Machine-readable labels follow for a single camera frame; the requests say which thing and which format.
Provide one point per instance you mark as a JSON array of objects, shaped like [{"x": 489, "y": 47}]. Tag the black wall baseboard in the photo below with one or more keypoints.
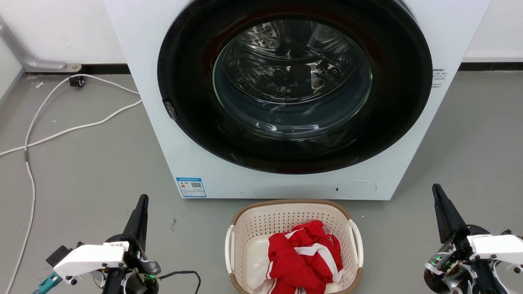
[
  {"x": 490, "y": 66},
  {"x": 81, "y": 68}
]

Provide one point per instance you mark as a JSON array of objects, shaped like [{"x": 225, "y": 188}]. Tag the round white filter cover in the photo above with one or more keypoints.
[{"x": 354, "y": 189}]

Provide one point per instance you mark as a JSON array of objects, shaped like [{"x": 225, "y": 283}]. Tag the white front-load washing machine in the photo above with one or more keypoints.
[{"x": 282, "y": 185}]

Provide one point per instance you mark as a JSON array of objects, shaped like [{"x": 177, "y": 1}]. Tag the black round glass washer door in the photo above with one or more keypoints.
[{"x": 294, "y": 81}]

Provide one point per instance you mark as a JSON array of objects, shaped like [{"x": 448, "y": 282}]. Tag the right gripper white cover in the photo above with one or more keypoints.
[{"x": 488, "y": 249}]

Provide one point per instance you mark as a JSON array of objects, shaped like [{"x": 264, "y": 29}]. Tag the red and white garment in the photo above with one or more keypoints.
[{"x": 300, "y": 261}]

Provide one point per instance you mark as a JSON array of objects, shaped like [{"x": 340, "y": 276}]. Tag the blue energy label sticker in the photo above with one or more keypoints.
[{"x": 191, "y": 187}]

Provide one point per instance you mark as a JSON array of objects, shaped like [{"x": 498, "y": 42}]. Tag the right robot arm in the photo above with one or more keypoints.
[{"x": 486, "y": 279}]

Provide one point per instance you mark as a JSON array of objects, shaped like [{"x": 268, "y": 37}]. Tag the small printed text label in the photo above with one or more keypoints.
[{"x": 438, "y": 78}]

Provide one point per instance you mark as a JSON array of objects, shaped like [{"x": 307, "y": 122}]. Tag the beige plastic laundry basket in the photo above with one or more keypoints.
[{"x": 253, "y": 228}]

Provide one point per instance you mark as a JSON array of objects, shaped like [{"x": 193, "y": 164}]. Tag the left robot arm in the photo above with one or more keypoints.
[{"x": 114, "y": 283}]

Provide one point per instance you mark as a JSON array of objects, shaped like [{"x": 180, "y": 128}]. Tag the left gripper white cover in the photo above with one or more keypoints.
[{"x": 92, "y": 258}]

